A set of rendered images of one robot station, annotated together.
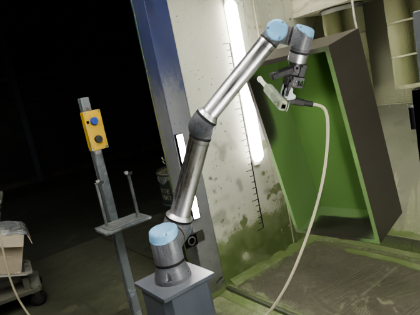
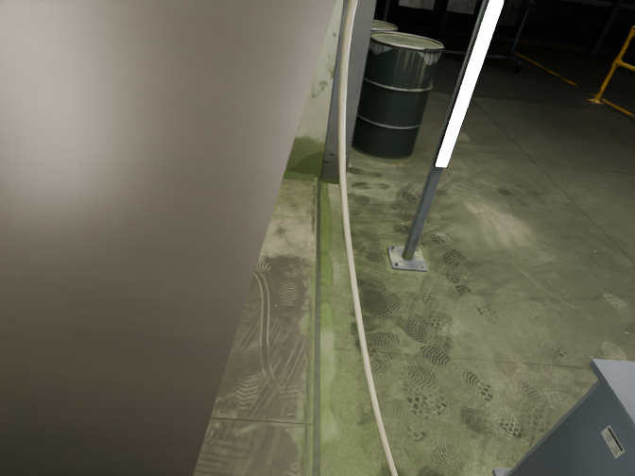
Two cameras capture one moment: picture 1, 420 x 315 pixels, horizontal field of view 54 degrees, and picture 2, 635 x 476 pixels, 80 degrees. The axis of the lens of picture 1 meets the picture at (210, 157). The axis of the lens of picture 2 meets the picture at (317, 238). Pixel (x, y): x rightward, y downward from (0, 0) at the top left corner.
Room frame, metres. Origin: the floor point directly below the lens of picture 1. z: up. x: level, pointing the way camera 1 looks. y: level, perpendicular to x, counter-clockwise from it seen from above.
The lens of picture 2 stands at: (2.86, -0.18, 1.36)
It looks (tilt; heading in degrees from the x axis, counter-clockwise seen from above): 37 degrees down; 212
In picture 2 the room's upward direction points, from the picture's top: 8 degrees clockwise
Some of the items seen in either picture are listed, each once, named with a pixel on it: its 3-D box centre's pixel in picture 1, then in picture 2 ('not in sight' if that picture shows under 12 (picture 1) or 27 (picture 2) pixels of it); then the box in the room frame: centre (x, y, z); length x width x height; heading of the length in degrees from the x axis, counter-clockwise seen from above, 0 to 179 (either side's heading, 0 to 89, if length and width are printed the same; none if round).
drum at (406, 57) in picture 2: not in sight; (392, 98); (-0.15, -1.49, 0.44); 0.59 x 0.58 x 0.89; 50
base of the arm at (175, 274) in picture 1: (171, 268); not in sight; (2.00, 0.30, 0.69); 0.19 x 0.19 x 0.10
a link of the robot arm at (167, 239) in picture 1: (166, 242); not in sight; (2.01, 0.30, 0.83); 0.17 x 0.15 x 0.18; 167
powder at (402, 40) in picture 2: not in sight; (404, 42); (-0.16, -1.50, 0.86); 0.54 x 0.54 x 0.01
